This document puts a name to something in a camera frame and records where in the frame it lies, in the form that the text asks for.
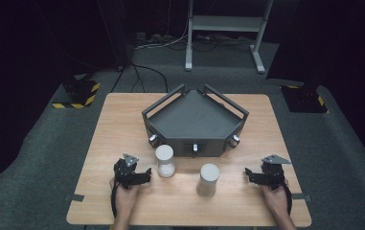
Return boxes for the power strip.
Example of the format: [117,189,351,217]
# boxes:
[134,31,172,46]

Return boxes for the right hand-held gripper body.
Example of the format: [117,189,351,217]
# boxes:
[260,154,292,190]

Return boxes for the white floor cable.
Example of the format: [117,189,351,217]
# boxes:
[133,18,192,51]

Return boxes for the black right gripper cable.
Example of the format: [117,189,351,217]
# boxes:
[284,181,294,216]

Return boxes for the clear jar with white powder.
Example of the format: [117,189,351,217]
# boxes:
[154,144,177,178]

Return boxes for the black base with striped edge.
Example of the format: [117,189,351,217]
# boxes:
[280,83,330,114]
[52,74,102,109]

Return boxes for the black floor cable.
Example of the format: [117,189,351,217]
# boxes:
[129,47,170,94]

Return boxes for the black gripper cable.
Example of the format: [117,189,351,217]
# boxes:
[110,181,119,219]
[284,181,294,216]

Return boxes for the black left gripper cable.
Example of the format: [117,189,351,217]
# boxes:
[110,181,119,219]

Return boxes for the dark curtain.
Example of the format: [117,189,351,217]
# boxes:
[265,0,365,84]

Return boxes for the grey tape strip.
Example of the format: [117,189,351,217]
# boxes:
[291,193,312,202]
[64,193,85,203]

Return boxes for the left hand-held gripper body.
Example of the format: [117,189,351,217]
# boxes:
[112,152,140,190]

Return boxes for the grey metal stand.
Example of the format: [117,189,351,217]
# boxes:
[184,0,274,75]

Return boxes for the person's right hand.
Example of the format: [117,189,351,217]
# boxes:
[260,180,291,219]

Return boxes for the person's left hand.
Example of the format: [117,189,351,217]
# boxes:
[108,180,141,221]

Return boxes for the grey drawer with silver knob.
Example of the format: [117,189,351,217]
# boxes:
[225,133,242,150]
[183,142,209,158]
[147,132,166,150]

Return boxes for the dark grey corner rack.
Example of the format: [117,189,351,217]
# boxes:
[141,83,250,159]

